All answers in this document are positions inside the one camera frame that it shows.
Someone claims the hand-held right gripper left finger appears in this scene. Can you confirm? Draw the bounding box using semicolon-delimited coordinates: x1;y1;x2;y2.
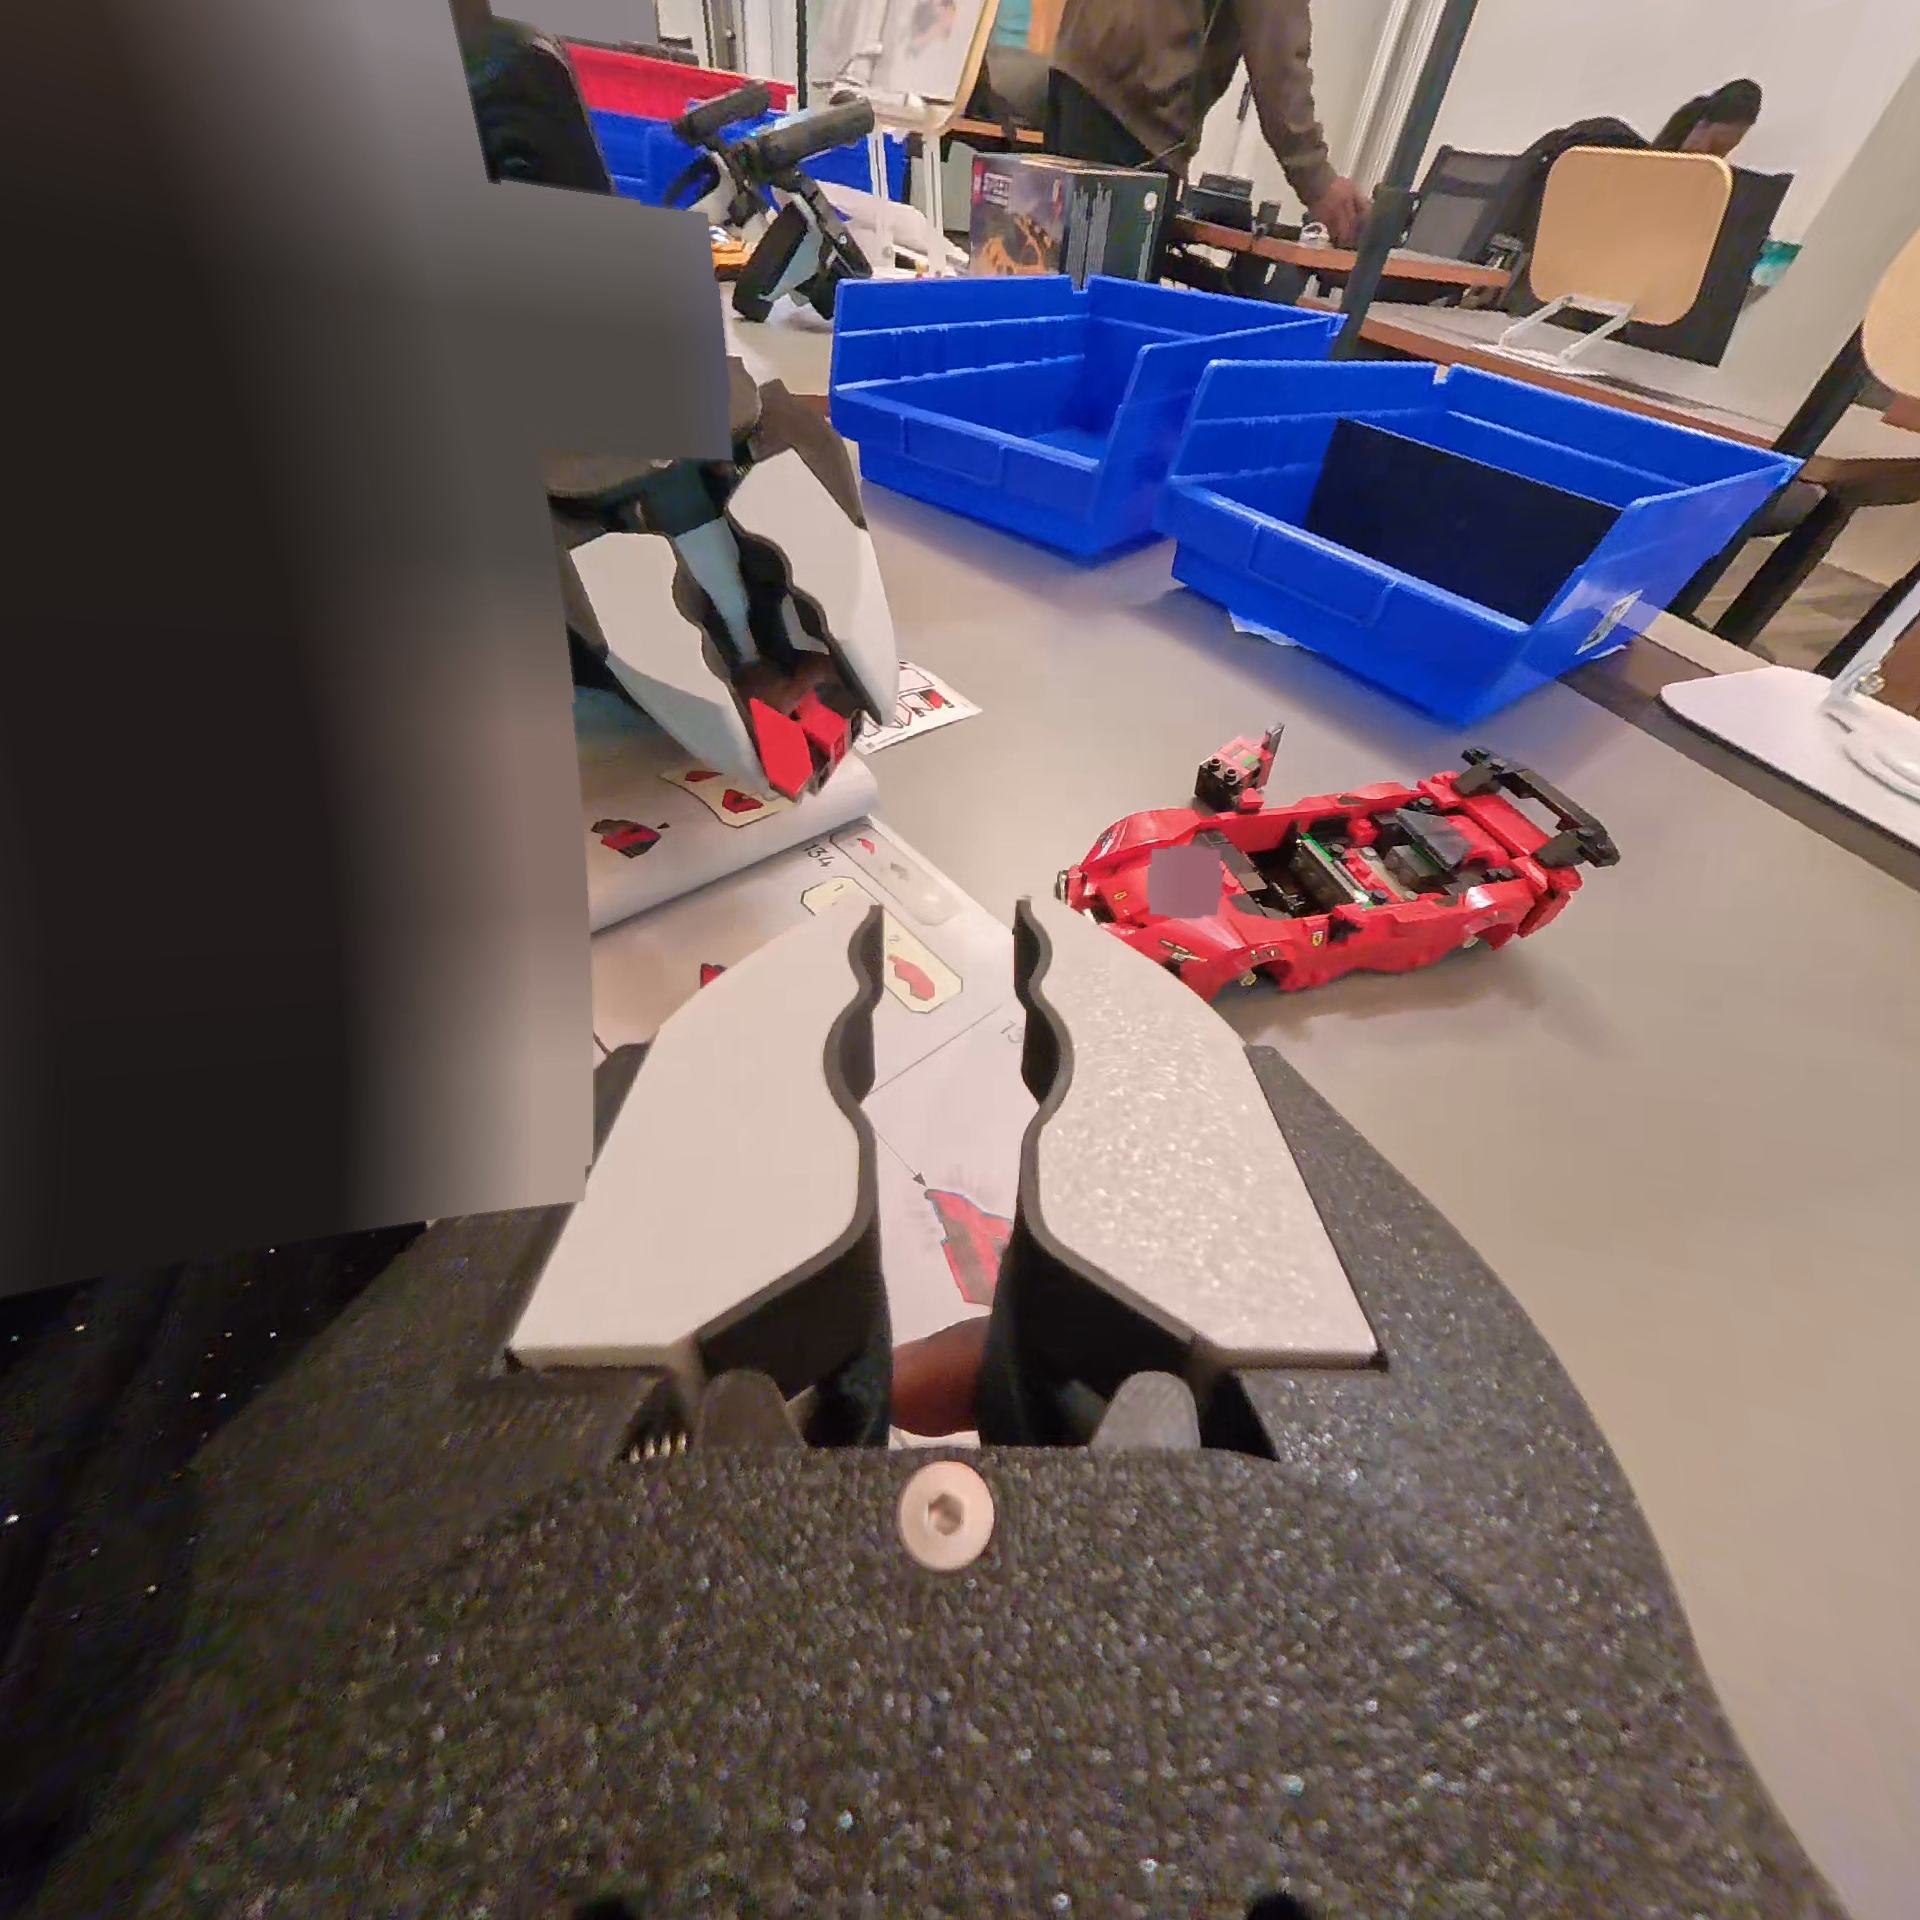
507;903;897;1418

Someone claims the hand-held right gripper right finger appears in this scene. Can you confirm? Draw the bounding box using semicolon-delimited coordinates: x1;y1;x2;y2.
1007;896;1387;1405

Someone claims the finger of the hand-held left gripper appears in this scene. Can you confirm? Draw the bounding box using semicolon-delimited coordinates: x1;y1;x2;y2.
566;527;809;798
720;451;910;747

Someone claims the black red lego block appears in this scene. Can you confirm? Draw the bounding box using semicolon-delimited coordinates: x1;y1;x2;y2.
734;677;878;808

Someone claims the red lego car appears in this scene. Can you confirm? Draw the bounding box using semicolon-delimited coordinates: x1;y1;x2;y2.
1057;747;1622;999

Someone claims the red black green lego assembly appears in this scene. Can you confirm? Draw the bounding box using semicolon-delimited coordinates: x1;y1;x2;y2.
1194;725;1295;823

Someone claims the lego instruction booklet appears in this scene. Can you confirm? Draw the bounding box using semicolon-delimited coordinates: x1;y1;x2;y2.
587;677;1048;1336

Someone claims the white sticker sheet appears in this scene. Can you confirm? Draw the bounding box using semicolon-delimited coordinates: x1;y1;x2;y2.
866;664;982;747

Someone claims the blue plastic bin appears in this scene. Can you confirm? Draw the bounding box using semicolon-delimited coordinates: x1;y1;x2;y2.
1160;356;1806;728
830;271;1348;570

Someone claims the dark printed box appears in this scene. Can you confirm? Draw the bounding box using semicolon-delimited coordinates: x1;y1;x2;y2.
968;152;1179;293

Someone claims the brown office desk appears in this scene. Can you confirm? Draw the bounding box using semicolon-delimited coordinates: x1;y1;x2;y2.
1176;212;1518;305

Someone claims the white stand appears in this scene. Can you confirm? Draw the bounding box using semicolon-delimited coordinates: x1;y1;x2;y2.
1661;560;1920;816

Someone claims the wooden back chair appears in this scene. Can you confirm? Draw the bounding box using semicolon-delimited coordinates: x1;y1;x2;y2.
1495;141;1743;365

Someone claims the black handled device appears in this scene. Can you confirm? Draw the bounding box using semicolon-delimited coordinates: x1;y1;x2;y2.
677;84;897;327

